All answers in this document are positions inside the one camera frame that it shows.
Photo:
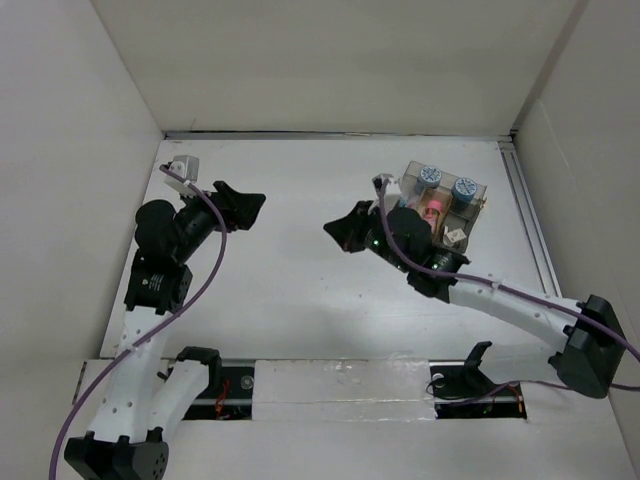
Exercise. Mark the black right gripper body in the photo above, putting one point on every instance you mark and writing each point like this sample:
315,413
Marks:
378,242

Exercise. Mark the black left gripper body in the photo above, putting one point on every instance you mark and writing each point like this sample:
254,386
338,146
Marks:
199,219

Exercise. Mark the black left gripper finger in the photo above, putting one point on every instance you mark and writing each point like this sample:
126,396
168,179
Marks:
241,215
230,195

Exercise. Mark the small white eraser box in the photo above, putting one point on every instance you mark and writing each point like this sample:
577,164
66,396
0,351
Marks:
453,237

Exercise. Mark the blue jar with splash label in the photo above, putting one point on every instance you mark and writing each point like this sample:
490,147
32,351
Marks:
429,176

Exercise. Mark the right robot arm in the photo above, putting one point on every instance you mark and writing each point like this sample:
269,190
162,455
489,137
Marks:
586,337

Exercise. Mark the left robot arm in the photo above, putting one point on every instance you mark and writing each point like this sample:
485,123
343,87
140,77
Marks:
130,433

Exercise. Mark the clear acrylic desk organizer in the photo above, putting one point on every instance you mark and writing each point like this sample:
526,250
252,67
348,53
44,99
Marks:
454,215

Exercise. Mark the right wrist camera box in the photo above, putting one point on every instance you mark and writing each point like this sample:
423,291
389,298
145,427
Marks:
386,184

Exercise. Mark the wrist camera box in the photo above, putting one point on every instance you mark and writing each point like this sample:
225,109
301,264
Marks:
185,166
386,184

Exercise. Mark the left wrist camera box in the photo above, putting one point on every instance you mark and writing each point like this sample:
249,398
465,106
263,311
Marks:
185,166

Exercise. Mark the aluminium rail back edge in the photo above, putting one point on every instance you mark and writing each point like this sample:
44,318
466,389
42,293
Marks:
315,135

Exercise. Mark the aluminium rail right side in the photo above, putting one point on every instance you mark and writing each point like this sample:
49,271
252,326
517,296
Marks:
534,234

